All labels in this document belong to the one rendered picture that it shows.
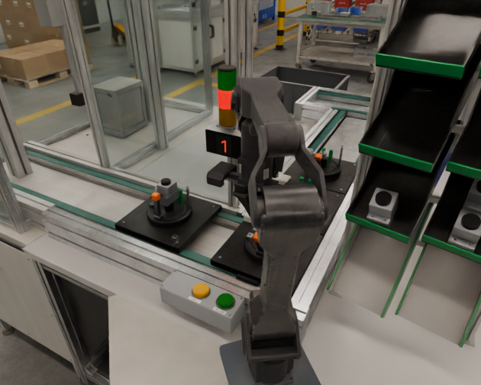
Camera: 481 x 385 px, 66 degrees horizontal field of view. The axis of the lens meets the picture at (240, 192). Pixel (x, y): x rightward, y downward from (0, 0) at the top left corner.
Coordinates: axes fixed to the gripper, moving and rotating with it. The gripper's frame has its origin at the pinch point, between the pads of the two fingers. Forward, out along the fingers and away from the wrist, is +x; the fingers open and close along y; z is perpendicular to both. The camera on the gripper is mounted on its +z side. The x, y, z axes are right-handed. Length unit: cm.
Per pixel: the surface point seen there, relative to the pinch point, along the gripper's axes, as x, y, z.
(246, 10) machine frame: -16, 68, 128
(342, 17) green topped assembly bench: 40, 119, 530
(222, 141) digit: 3.9, 24.4, 28.9
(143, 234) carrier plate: 28.4, 39.8, 8.3
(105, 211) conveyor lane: 34, 64, 16
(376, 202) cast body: -0.2, -20.4, 11.8
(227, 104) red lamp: -7.2, 22.9, 29.4
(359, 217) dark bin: 5.7, -17.8, 14.0
